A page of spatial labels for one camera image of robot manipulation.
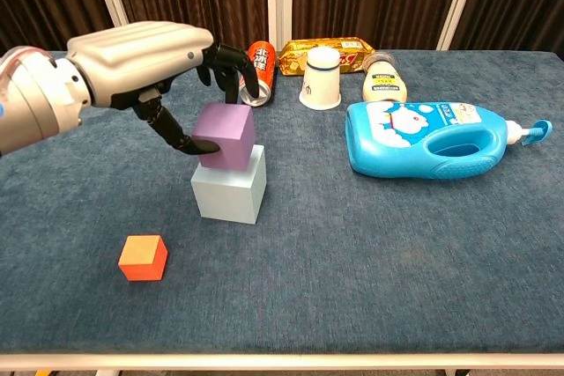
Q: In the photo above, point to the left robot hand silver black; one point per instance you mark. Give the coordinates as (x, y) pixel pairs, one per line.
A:
(141, 54)

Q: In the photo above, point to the purple cube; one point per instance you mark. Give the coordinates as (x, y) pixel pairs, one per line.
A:
(231, 129)

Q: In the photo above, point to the small orange cube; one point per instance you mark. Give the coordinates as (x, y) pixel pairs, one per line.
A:
(143, 259)

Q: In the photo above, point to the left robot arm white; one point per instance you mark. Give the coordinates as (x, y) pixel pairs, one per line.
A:
(35, 98)

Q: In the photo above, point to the orange soda can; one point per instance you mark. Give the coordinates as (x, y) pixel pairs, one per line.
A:
(264, 63)

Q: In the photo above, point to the gold snack package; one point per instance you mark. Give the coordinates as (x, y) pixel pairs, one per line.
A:
(295, 59)

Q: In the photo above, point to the light blue cube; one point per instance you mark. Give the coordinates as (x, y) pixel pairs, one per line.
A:
(224, 195)

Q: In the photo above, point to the white paper cup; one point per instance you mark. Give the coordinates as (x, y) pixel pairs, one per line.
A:
(321, 81)

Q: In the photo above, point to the cream mayonnaise squeeze bottle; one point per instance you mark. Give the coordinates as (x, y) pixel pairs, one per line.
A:
(385, 83)

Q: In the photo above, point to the blue table mat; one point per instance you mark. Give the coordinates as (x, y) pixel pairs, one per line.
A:
(330, 239)

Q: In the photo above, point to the blue detergent bottle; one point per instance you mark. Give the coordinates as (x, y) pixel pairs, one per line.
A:
(396, 147)

